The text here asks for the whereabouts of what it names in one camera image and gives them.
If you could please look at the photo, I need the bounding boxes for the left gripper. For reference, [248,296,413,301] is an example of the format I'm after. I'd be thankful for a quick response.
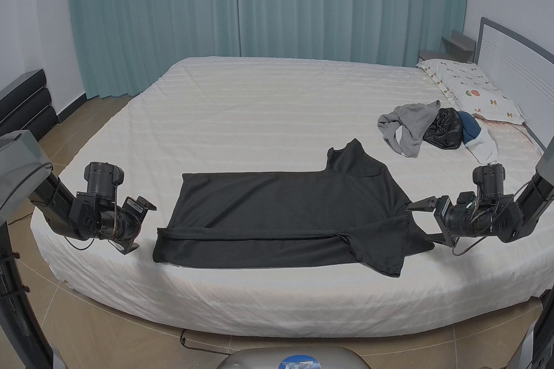
[109,196,158,256]

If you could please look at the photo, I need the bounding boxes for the black T-shirt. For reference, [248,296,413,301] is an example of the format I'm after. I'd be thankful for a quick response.
[152,138,435,278]

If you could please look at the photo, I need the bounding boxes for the pile of clothes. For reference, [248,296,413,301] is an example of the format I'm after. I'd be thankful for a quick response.
[377,100,499,165]

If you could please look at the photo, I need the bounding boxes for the grey bedside table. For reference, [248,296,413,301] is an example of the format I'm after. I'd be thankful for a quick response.
[418,30,477,64]

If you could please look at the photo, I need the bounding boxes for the white printed pillow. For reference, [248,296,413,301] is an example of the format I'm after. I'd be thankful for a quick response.
[416,58,526,126]

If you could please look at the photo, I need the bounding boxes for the bed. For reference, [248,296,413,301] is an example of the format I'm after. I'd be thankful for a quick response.
[30,17,554,338]

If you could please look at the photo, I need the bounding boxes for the black cable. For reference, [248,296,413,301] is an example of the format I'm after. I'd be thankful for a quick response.
[179,328,230,356]
[451,234,486,258]

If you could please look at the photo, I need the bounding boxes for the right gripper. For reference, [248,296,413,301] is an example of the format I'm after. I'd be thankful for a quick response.
[408,194,473,248]

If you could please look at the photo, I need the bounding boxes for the black chest of drawers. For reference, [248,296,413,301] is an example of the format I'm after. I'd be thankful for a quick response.
[0,69,58,139]

